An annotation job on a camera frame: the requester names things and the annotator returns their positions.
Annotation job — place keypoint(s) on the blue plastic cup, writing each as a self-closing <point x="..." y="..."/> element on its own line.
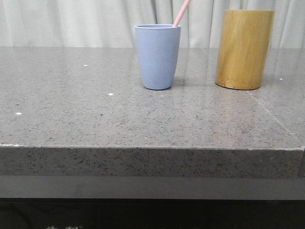
<point x="157" y="50"/>

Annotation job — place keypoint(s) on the white curtain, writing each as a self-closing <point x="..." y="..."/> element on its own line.
<point x="110" y="23"/>

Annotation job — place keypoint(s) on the bamboo cylindrical holder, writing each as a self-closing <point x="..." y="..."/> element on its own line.
<point x="243" y="48"/>

